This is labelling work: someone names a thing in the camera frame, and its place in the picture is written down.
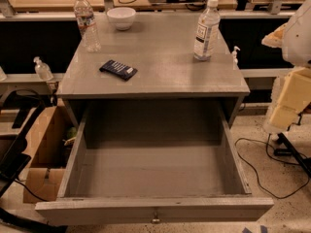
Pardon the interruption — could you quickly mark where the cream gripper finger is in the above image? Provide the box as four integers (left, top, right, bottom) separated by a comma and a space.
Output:
261, 23, 287, 48
268, 67, 311, 130

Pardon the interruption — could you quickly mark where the dark blue rxbar wrapper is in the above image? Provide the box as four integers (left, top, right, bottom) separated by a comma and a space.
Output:
99, 60, 138, 81

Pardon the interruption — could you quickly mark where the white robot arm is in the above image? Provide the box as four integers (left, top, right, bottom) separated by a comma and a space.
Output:
261, 0, 311, 133

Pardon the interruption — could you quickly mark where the open grey top drawer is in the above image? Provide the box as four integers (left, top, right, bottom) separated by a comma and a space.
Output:
36, 99, 273, 225

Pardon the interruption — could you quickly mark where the metal drawer knob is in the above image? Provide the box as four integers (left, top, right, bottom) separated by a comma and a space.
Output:
151, 213, 161, 224

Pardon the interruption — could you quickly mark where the small white pump bottle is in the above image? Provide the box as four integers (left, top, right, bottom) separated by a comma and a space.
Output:
231, 46, 240, 65

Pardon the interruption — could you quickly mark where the clear bottle white label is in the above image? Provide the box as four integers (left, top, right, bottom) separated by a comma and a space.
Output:
193, 0, 221, 61

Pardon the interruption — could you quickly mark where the grey wooden cabinet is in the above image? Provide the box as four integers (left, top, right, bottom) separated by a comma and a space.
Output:
57, 12, 249, 123

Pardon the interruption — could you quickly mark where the white ceramic bowl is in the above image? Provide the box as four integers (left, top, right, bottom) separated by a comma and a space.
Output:
106, 7, 136, 30

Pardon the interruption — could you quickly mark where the clear bottle red label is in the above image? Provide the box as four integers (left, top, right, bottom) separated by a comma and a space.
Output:
74, 0, 101, 52

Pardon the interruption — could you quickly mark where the left hand sanitizer pump bottle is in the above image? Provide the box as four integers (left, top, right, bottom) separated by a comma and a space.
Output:
33, 56, 53, 82

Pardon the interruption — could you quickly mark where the brown cardboard box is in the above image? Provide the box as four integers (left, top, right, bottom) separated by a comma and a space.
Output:
23, 106, 72, 204

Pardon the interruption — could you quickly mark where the black floor cable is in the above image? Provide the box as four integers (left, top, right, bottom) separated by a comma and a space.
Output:
234, 133, 311, 200

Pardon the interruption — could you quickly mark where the black chair frame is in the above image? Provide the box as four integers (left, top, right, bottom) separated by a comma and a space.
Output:
0, 88, 67, 233

